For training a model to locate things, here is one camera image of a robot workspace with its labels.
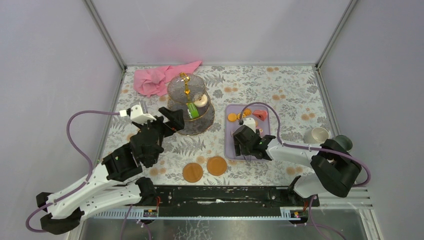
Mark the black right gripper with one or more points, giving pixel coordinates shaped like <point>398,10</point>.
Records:
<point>237,148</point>

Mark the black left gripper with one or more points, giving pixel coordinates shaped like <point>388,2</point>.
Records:
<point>161,122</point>

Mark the pink handled tongs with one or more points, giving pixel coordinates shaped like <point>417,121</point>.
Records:
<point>247,158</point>

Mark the green striped cake piece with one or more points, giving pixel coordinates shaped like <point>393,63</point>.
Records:
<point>192,110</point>

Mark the white glazed donut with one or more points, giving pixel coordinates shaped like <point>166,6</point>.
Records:
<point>200,100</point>

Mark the three-tier glass cake stand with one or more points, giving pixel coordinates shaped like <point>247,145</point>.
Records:
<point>181,90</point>

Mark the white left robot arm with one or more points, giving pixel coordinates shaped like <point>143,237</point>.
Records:
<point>116,181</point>

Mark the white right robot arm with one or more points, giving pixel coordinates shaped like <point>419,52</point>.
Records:
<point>334,170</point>

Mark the lilac plastic tray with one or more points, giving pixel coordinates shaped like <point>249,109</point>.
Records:
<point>231,127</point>

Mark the yellow jam-dot cookie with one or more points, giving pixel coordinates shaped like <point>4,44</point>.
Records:
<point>240,116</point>

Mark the yellow round biscuit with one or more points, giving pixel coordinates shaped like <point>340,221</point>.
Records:
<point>232,117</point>

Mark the orange swirl cookie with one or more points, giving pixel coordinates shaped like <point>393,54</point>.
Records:
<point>247,112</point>

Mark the pink cake slice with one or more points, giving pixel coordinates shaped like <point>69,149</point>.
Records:
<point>260,114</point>

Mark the right wooden coaster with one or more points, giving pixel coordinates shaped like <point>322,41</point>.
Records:
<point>216,166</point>

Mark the wooden coaster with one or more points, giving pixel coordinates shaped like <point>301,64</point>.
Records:
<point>192,172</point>
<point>216,166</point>

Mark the pink cloth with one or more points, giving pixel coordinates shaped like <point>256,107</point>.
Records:
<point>153,81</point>

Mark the left wooden coaster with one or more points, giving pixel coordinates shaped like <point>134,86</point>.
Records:
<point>192,172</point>

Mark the white ceramic mug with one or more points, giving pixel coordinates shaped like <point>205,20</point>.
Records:
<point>316,135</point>

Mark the grey ceramic mug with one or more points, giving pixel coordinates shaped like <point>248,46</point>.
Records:
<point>344,141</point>

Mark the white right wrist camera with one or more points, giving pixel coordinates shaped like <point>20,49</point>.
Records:
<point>251,123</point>

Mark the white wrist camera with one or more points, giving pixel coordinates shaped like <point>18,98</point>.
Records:
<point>137,112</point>
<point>251,123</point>

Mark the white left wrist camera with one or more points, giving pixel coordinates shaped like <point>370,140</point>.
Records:
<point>137,112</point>

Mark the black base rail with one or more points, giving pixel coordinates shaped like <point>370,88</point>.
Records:
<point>226,201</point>

